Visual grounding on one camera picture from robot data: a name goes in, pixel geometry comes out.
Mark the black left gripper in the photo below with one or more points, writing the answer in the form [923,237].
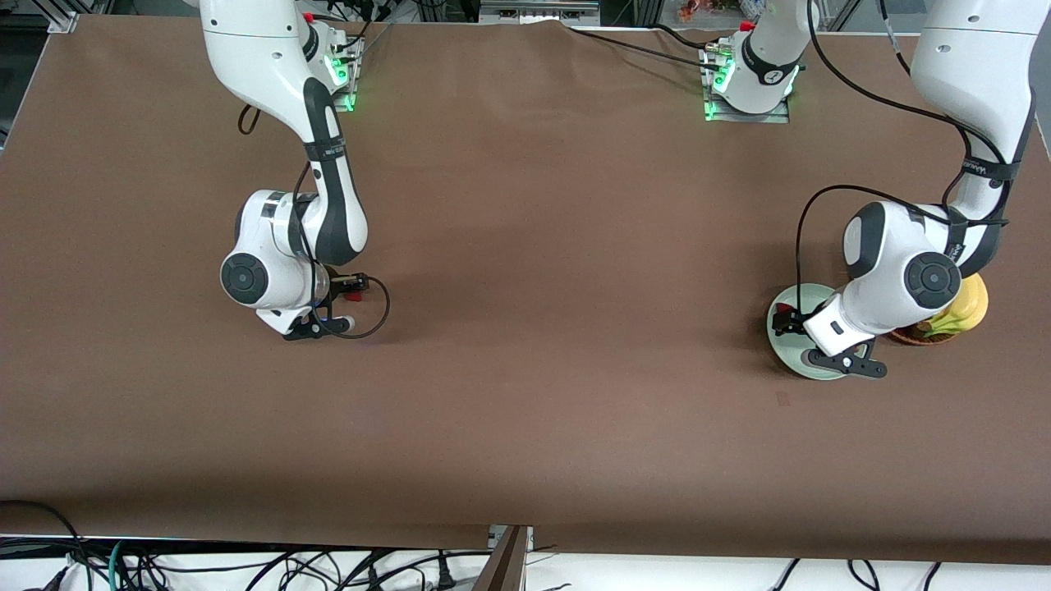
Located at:
[795,321]

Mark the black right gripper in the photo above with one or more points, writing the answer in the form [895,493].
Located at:
[337,284]

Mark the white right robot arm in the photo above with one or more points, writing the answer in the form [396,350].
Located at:
[246,49]

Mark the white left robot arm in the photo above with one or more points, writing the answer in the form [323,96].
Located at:
[977,66]

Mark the pale green round plate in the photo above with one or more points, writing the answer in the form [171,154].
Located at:
[784,353]

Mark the brown wicker basket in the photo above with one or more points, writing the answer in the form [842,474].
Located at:
[911,338]

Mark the yellow banana bunch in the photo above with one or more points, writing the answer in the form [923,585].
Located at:
[973,304]

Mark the brown table cover sheet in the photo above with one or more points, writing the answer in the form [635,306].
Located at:
[525,410]

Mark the colourful plastic toys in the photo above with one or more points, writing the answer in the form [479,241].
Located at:
[694,10]

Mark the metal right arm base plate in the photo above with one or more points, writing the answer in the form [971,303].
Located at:
[351,98]

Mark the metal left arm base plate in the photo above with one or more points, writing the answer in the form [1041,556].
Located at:
[776,117]

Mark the aluminium profile post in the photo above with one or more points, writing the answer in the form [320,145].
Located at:
[505,566]

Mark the aluminium frame with sockets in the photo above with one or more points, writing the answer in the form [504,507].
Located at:
[534,15]

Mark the aluminium frame bracket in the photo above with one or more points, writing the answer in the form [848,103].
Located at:
[61,20]

